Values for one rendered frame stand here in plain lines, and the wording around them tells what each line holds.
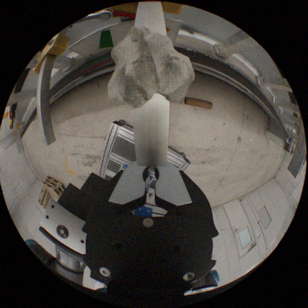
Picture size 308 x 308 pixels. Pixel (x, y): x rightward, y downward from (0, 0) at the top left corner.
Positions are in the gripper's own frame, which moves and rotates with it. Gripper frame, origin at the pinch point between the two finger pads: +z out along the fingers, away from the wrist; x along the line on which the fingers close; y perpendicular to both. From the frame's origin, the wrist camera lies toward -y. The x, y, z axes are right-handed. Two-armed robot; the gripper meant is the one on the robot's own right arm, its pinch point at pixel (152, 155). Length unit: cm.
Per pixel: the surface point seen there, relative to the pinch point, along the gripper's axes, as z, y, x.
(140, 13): -3.5, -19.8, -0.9
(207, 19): 10, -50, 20
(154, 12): -3.5, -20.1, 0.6
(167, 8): -0.9, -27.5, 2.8
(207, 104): 75, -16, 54
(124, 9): -1.3, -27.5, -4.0
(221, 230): 0, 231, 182
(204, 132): 83, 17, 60
